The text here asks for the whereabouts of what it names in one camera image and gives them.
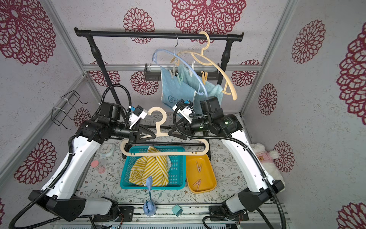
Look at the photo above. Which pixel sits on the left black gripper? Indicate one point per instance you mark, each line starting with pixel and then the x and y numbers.
pixel 140 138

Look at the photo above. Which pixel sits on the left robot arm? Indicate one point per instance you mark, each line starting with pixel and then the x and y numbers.
pixel 57 196

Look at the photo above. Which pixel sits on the teal plain towel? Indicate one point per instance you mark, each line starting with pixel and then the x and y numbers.
pixel 211 89

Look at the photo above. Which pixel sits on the black wire wall rack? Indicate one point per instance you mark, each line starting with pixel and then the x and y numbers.
pixel 62 112

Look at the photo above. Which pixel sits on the yellow striped towel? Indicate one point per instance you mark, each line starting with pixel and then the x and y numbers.
pixel 156 167

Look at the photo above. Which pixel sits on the yellow plastic tray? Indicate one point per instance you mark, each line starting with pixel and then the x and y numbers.
pixel 207 174

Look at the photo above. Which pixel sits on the small teal cube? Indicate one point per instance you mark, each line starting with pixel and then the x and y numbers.
pixel 177 210

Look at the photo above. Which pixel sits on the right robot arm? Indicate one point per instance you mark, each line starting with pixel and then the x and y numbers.
pixel 261 186

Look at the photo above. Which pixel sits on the white round clock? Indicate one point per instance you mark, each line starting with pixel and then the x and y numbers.
pixel 107 150

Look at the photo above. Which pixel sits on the white teddy bear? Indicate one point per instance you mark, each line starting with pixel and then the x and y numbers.
pixel 267 160

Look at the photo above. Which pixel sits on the green clothespin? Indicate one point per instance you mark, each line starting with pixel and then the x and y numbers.
pixel 180 78

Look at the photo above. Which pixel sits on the orange clothespin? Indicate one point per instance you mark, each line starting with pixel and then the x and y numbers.
pixel 204 77

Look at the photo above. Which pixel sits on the peach pink clothespin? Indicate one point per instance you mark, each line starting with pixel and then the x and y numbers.
pixel 199 166

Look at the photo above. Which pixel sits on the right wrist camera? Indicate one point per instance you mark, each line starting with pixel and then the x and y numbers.
pixel 186 112

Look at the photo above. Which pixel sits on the black clothes rack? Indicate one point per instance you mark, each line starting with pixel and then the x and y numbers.
pixel 97 54

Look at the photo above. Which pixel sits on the beige plastic hanger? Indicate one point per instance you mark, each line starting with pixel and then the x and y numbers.
pixel 200 58

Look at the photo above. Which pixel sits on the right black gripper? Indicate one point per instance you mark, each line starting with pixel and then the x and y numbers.
pixel 184 128

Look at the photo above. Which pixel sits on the blue hello towel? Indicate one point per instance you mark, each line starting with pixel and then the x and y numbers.
pixel 172 92

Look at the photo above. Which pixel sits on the grey clothespin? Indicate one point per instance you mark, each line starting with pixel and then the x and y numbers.
pixel 173 71

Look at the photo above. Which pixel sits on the cream plastic hanger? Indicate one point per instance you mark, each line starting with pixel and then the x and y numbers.
pixel 160 134

